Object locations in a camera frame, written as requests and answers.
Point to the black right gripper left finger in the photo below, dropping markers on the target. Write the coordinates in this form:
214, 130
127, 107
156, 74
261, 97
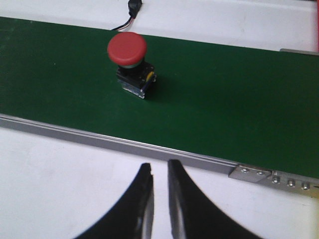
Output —
132, 215

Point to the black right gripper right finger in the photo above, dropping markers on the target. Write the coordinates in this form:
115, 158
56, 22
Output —
193, 215

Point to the green conveyor belt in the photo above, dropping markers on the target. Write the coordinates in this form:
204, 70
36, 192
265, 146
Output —
252, 106

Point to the red mushroom push button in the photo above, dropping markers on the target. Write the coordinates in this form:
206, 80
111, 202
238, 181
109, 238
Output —
127, 50

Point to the aluminium rail joint bracket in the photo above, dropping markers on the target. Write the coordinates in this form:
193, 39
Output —
249, 173

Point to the aluminium conveyor side rail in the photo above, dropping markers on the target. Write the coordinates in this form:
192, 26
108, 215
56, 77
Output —
279, 180

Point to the black connector with cable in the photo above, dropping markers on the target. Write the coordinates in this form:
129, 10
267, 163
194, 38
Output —
134, 7

